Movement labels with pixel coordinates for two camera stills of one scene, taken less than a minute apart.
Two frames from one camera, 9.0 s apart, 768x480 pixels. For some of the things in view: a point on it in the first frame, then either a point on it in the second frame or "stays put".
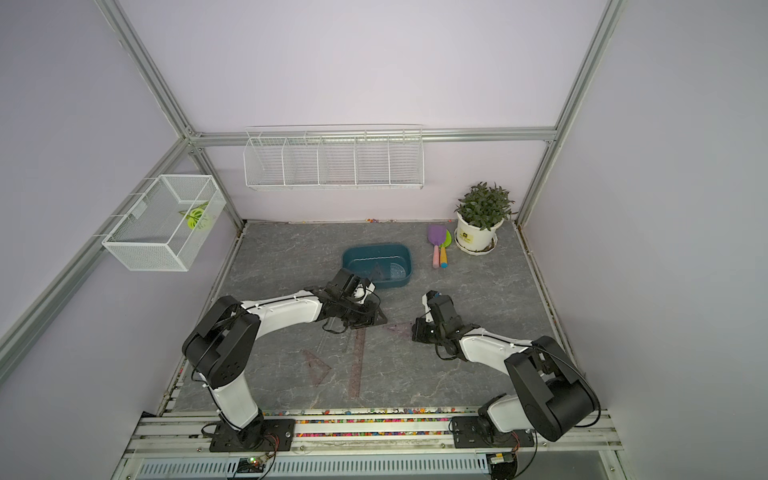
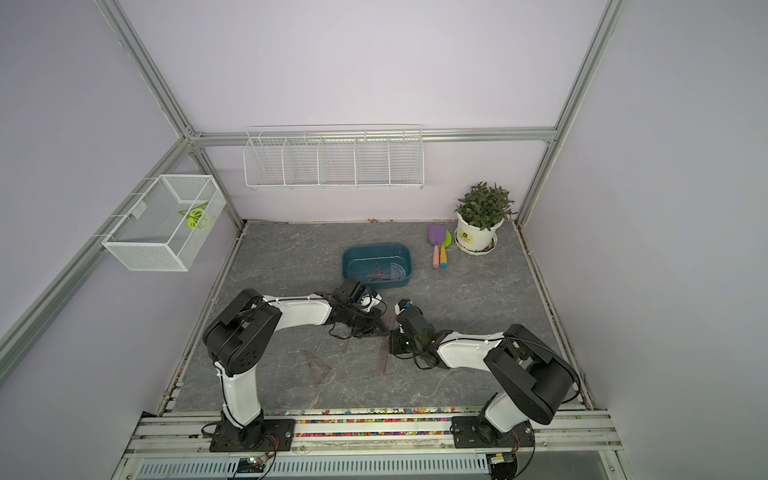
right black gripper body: (427, 332) → (399, 343)
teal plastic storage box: (387, 265) stays put
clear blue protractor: (397, 272) stays put
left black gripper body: (356, 314) stays put
